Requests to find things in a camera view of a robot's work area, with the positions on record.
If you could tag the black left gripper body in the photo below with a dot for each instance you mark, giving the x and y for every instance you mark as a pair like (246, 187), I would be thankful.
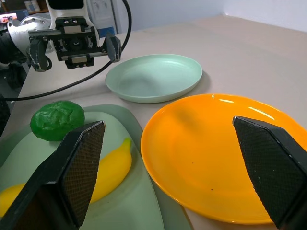
(75, 44)

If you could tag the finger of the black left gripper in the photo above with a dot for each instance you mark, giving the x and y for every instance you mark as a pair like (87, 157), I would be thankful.
(38, 55)
(114, 48)

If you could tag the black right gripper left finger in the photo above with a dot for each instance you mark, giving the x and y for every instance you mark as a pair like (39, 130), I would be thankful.
(72, 172)

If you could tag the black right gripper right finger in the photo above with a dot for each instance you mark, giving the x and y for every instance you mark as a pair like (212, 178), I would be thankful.
(271, 163)

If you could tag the mint green round plate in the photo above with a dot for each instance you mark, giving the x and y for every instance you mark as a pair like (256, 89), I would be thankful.
(153, 76)

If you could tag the green bumpy round fruit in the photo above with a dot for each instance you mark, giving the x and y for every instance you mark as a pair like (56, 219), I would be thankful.
(57, 119)

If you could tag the orange round plate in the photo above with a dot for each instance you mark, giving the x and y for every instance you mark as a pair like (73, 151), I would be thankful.
(192, 148)

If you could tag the yellow banana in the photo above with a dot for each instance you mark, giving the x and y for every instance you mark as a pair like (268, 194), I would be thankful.
(115, 165)

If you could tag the computer monitor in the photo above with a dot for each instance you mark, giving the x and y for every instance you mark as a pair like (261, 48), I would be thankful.
(8, 18)

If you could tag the pale green oval tray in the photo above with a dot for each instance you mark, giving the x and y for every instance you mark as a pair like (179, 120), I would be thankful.
(129, 198)

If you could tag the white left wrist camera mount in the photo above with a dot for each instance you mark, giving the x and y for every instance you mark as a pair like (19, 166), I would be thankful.
(67, 12)

